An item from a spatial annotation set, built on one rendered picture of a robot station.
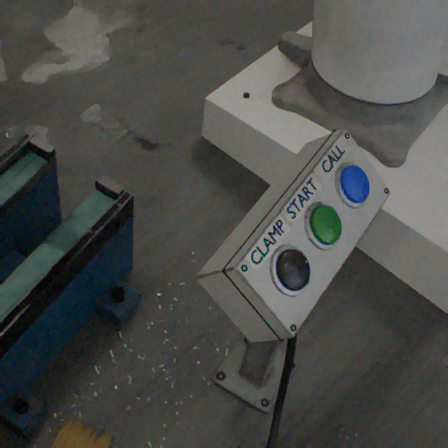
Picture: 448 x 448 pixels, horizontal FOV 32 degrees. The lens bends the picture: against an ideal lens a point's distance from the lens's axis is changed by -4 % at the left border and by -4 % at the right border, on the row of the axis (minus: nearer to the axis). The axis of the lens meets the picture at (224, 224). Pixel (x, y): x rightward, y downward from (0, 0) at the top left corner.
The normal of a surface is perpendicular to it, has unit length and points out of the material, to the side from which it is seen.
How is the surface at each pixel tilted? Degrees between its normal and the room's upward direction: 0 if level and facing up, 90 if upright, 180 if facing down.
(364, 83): 97
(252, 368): 90
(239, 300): 90
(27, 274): 0
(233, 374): 0
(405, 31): 88
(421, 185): 4
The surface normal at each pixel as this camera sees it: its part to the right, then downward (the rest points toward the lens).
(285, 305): 0.58, -0.19
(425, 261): -0.66, 0.56
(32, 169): 0.09, -0.61
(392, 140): 0.06, -0.40
